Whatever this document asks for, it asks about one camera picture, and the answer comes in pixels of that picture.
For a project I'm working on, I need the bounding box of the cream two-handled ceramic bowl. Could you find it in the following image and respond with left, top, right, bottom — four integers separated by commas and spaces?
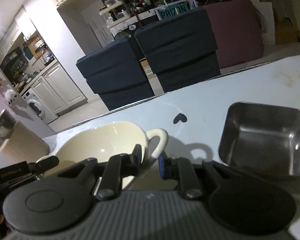
35, 121, 169, 191

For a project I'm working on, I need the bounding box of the square steel container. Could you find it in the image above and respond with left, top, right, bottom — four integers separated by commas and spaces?
218, 102, 300, 179

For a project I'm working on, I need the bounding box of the left dark blue chair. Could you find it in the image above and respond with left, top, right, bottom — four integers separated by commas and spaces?
76, 36, 154, 111

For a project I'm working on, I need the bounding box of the dark blue chair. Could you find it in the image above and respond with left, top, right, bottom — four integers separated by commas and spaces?
76, 36, 154, 111
134, 7, 221, 92

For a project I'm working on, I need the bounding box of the beige canister with steel lid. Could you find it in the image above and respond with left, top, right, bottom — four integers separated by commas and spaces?
0, 109, 49, 163

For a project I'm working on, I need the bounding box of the white washing machine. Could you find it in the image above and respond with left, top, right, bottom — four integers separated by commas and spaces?
21, 88, 58, 124

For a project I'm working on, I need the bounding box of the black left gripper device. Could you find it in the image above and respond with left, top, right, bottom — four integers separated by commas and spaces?
0, 156, 59, 196

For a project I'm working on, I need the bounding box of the right dark blue chair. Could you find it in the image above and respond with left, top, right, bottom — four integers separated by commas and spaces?
134, 7, 221, 92

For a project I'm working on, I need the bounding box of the maroon chair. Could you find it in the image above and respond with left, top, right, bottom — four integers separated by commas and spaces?
203, 0, 264, 68

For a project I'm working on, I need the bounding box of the teal prizon sign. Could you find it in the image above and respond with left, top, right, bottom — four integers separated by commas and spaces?
155, 2, 191, 20

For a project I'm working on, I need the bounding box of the cluttered white shelf unit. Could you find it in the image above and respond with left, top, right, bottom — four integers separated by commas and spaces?
99, 0, 152, 29

